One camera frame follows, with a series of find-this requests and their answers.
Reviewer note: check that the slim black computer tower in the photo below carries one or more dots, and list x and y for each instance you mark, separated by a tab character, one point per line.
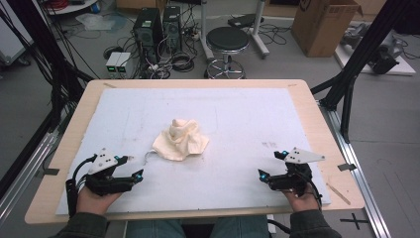
172	26

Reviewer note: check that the person's right leg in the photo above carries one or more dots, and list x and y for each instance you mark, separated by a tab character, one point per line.
241	228

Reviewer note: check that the white foam mat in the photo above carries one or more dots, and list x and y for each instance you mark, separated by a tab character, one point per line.
231	115

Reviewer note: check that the cream printed cloth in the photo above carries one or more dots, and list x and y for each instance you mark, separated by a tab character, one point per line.
181	142

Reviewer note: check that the black metal frame strut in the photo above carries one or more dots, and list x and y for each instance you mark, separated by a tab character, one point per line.
363	49

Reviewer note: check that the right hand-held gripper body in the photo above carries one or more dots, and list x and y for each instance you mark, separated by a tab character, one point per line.
294	180

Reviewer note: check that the person's left hand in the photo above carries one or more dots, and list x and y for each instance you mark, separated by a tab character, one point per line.
92	203

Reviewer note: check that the thin wooden stick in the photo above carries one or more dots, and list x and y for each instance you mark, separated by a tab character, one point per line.
338	194

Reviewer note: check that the black round stool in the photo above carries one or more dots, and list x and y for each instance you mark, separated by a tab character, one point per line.
228	39

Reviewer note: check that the brown cardboard box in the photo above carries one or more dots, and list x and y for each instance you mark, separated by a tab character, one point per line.
323	29

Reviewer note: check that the black tape cross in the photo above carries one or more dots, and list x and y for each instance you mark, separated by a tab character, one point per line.
355	221

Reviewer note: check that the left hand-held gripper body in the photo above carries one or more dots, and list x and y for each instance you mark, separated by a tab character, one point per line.
105	183

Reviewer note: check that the aluminium rail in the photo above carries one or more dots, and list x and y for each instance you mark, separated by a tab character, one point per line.
29	162
360	178

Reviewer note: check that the person's right hand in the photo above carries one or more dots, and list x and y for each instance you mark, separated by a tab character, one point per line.
305	202

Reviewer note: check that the clear plastic sheet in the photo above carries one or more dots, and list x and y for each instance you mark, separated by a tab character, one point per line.
95	21

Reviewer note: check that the black tape piece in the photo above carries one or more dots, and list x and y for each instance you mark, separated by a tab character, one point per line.
51	172
346	167

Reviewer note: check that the white platform board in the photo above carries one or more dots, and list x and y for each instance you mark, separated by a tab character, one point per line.
402	67

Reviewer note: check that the large black computer tower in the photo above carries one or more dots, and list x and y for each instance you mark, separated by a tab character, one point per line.
147	33

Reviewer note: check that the black flat device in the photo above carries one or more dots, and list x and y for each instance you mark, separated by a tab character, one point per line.
244	20

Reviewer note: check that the person's leg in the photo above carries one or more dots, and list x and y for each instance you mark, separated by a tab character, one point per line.
155	229
241	228

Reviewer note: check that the white panel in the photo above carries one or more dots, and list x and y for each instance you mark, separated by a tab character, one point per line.
10	39

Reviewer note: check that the person's left leg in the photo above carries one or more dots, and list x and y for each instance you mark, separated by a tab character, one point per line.
155	229

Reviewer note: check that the grey machine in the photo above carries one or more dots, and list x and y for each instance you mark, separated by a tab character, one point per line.
383	54

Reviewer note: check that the round white table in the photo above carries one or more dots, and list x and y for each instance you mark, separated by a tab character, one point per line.
76	7

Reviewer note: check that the white power supply box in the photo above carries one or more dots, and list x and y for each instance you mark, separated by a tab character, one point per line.
125	62
112	61

